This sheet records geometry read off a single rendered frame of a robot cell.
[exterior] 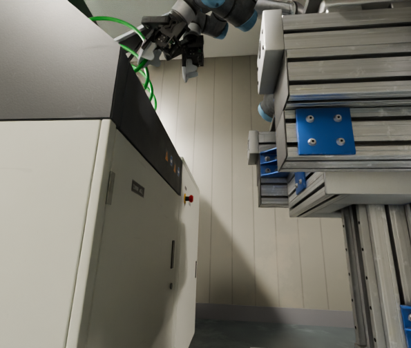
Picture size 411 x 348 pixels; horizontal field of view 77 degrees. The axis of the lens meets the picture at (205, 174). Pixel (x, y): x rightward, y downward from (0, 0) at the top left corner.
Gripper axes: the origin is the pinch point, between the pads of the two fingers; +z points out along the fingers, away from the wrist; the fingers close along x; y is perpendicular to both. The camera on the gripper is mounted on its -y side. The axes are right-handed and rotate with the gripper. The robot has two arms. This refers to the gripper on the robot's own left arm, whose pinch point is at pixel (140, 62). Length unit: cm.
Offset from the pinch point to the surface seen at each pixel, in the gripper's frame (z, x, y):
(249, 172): 10, 177, 31
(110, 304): 37, -39, 58
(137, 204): 26, -27, 45
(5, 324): 43, -51, 50
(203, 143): 18, 176, -24
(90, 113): 14, -42, 33
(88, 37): 4.0, -38.5, 18.6
